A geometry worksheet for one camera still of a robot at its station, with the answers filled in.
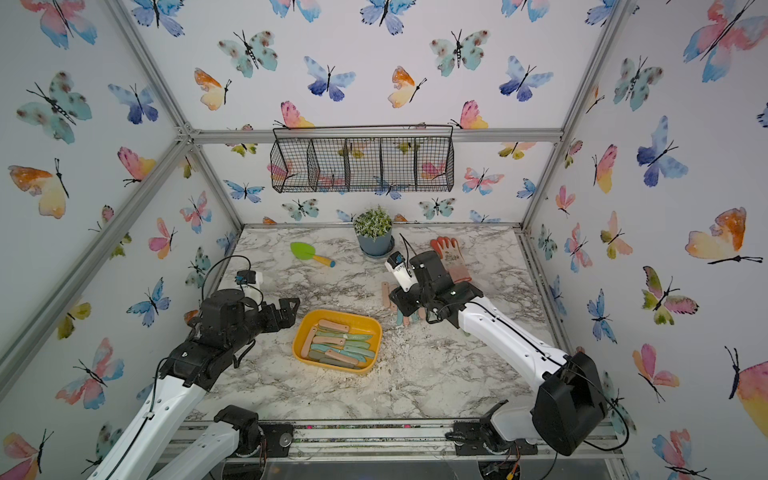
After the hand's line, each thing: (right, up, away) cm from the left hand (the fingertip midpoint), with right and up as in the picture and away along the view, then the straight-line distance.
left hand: (285, 300), depth 75 cm
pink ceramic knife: (+31, -10, +19) cm, 37 cm away
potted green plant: (+20, +20, +25) cm, 38 cm away
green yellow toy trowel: (-7, +13, +39) cm, 42 cm away
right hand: (+28, +2, +5) cm, 29 cm away
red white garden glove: (+47, +13, +36) cm, 61 cm away
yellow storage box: (+10, -14, +13) cm, 22 cm away
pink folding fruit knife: (+24, -2, +26) cm, 35 cm away
